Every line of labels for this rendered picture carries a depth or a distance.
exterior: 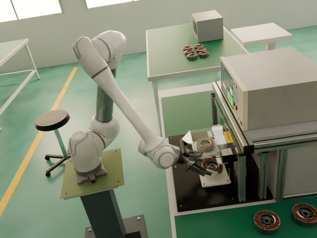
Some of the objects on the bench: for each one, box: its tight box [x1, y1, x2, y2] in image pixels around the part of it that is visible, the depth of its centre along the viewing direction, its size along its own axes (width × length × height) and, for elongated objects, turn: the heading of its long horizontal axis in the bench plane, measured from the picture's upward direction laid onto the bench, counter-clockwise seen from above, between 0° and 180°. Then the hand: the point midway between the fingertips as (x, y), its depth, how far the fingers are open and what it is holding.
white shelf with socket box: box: [230, 23, 292, 51], centre depth 239 cm, size 35×37×46 cm
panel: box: [251, 150, 280, 198], centre depth 165 cm, size 1×66×30 cm, turn 16°
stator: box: [254, 210, 280, 235], centre depth 134 cm, size 11×11×4 cm
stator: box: [292, 203, 317, 227], centre depth 134 cm, size 11×11×4 cm
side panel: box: [275, 145, 317, 202], centre depth 137 cm, size 28×3×32 cm, turn 106°
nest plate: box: [199, 164, 231, 187], centre depth 163 cm, size 15×15×1 cm
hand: (211, 166), depth 160 cm, fingers closed on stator, 11 cm apart
